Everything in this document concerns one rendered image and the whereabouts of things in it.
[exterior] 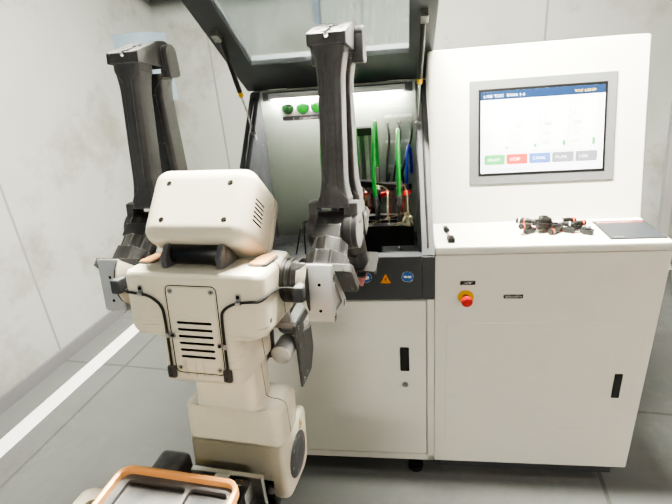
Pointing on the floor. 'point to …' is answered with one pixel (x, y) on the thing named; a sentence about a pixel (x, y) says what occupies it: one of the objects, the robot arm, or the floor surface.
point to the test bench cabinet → (426, 409)
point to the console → (540, 281)
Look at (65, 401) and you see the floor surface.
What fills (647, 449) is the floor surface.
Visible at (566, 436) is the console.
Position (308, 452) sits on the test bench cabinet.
